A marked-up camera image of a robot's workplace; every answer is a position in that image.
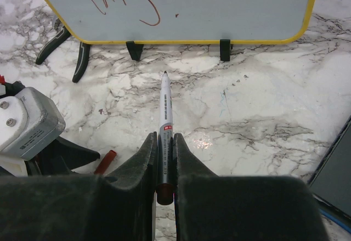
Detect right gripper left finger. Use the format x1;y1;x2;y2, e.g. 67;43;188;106
1;133;157;240

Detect white marker pen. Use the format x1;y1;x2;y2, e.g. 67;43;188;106
156;71;174;205

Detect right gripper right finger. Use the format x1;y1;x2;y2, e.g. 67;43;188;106
173;133;329;240

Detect yellow framed whiteboard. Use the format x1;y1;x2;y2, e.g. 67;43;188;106
45;0;315;44

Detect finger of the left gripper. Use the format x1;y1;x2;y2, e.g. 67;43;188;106
38;137;100;175

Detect blue handled cutters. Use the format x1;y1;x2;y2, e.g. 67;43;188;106
319;209;351;234

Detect red marker cap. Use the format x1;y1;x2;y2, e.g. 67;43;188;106
94;150;117;175

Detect black flat box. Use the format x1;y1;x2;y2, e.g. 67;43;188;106
308;119;350;221

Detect black handled pliers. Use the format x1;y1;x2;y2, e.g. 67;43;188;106
35;16;92;85

